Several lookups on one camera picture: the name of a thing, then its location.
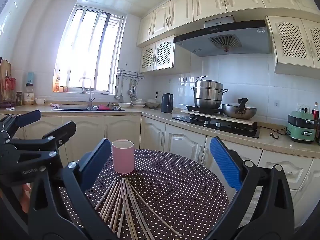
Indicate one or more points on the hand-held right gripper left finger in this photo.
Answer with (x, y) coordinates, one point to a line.
(96, 161)

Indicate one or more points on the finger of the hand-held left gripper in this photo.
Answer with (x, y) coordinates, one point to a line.
(61, 132)
(28, 118)

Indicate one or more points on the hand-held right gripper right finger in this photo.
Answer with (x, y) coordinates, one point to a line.
(225, 162)

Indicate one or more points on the pink cup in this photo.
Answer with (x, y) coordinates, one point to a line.
(123, 158)

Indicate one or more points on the bunch of wooden chopsticks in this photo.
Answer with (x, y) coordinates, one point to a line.
(125, 205)

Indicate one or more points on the person's left hand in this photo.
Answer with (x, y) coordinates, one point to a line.
(25, 197)

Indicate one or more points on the white ceramic cup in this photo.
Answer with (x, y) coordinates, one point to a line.
(40, 101)

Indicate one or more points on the small dark jar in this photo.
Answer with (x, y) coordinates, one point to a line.
(19, 99)

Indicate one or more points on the jar with yellow label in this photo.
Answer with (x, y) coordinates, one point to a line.
(29, 96)

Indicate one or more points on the steel kitchen sink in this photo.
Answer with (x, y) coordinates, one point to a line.
(72, 108)

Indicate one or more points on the black gas stove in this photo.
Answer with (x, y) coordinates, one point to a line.
(225, 127)

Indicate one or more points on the orange bottle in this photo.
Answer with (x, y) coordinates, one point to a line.
(57, 86)

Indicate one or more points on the steel sink faucet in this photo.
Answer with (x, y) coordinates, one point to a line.
(90, 97)

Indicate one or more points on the pink dish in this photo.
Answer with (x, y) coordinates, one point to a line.
(103, 107)

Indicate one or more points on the brown polka-dot tablecloth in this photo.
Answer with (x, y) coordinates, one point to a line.
(170, 180)

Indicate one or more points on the white bowl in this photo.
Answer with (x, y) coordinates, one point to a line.
(124, 104)
(153, 104)

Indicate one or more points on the hanging steel ladle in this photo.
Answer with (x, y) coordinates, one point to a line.
(117, 96)

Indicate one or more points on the steel steamer pot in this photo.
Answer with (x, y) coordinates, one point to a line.
(207, 93)

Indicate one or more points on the stack of white dishes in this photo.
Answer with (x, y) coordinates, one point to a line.
(138, 103)

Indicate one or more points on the hanging steel skimmer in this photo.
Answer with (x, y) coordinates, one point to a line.
(132, 91)

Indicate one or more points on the green electric cooker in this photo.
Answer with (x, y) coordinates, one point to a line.
(300, 130)

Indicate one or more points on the dark electric kettle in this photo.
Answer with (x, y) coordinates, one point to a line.
(167, 103)

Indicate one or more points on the kitchen window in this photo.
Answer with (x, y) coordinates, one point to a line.
(87, 50)

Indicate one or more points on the steel utensil rack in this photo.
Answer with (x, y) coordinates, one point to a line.
(131, 73)

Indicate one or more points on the red bottle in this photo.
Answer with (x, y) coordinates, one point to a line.
(315, 112)

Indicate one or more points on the grey range hood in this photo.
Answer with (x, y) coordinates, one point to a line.
(240, 43)

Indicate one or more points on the cream lattice door cabinet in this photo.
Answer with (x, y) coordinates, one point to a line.
(290, 42)
(162, 55)

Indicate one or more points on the wall socket with plug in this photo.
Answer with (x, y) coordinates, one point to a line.
(157, 95)

